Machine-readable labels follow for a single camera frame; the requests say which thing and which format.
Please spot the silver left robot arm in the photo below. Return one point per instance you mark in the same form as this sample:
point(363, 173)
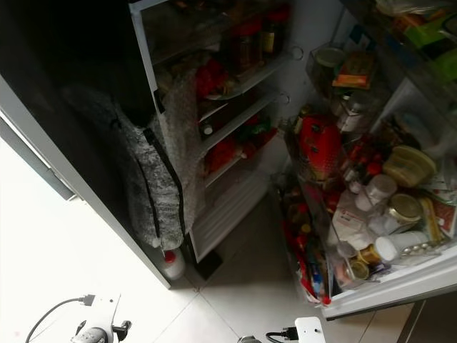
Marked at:
point(93, 336)

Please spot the black fridge foot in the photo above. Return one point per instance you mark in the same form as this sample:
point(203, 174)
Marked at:
point(207, 266)

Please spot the dark open fridge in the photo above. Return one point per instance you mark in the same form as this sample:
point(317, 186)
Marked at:
point(86, 107)

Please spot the fridge door with shelves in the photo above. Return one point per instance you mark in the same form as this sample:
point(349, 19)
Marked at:
point(385, 293)

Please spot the white bottle red cap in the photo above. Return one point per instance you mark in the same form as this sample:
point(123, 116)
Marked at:
point(173, 268)

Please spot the grey speckled cloth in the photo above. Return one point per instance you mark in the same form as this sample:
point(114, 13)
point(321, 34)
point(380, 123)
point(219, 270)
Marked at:
point(150, 186)

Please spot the white crisper drawer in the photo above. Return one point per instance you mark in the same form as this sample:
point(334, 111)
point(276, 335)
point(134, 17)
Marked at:
point(228, 214)

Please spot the grey sliding door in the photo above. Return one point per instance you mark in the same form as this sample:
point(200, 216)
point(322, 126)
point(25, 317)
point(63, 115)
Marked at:
point(36, 161)

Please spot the red food packet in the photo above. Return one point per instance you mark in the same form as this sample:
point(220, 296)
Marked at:
point(225, 153)

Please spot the plate of red sausages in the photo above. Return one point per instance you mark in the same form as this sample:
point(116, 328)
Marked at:
point(211, 75)

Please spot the red rice bag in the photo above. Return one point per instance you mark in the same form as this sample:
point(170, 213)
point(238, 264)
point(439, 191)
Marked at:
point(319, 146)

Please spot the long white plastic bottle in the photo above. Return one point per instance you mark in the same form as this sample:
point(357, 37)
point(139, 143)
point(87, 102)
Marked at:
point(400, 245)

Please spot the small white plastic bottle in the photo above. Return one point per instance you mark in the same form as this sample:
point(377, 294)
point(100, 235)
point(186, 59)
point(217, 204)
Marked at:
point(380, 188)

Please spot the gold lidded jar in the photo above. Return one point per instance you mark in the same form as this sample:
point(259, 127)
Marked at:
point(405, 207)

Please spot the white lidded jar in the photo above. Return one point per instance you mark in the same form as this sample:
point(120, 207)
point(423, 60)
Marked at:
point(330, 56)

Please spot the orange printed packet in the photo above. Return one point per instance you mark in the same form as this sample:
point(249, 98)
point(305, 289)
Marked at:
point(353, 70)

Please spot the green food packet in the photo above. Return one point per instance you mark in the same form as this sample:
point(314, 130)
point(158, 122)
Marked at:
point(432, 28)

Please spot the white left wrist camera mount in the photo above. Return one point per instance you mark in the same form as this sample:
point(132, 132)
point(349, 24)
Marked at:
point(106, 309)

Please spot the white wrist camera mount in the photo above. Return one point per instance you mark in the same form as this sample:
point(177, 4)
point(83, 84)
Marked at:
point(310, 330)
point(106, 309)

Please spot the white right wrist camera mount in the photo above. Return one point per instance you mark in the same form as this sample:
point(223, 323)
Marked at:
point(310, 330)

